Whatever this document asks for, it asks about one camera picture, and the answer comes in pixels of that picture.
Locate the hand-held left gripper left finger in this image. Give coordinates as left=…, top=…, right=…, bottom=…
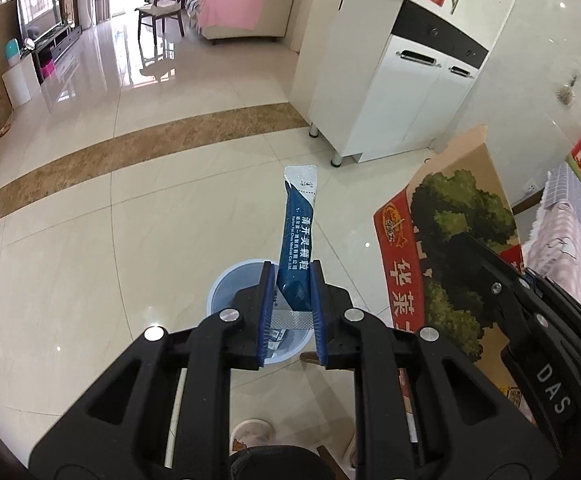
left=29, top=261, right=277, bottom=480

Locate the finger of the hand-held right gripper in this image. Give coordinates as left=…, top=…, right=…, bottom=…
left=461, top=232, right=554, bottom=349

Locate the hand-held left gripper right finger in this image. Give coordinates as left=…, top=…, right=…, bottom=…
left=310, top=261, right=557, bottom=480

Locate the blue plastic bucket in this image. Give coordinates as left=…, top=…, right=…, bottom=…
left=206, top=259, right=316, bottom=365

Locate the dark blue stick sachet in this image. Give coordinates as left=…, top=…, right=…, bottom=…
left=270, top=164, right=319, bottom=332

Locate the tree print cardboard box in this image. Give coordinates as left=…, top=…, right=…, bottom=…
left=373, top=125, right=526, bottom=363

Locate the pink checked tablecloth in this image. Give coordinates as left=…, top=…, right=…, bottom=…
left=523, top=195, right=581, bottom=331

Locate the person's light shoe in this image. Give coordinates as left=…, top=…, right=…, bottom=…
left=230, top=420, right=276, bottom=453

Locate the blue checked tablecloth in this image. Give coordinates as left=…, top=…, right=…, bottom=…
left=545, top=165, right=581, bottom=211

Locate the person's dark trouser leg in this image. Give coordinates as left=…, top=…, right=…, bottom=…
left=230, top=444, right=336, bottom=480

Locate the hanging grey key fob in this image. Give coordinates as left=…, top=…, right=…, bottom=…
left=557, top=75, right=578, bottom=106

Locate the white hallway cabinet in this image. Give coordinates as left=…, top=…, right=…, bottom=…
left=297, top=0, right=528, bottom=168

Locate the pink blanket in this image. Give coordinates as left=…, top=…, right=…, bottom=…
left=199, top=0, right=266, bottom=31

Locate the beige sofa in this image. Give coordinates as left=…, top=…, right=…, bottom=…
left=198, top=0, right=296, bottom=43

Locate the dark television stand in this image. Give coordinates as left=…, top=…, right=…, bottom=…
left=30, top=22, right=84, bottom=81

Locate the flat screen television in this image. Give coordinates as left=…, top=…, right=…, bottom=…
left=16, top=0, right=64, bottom=41

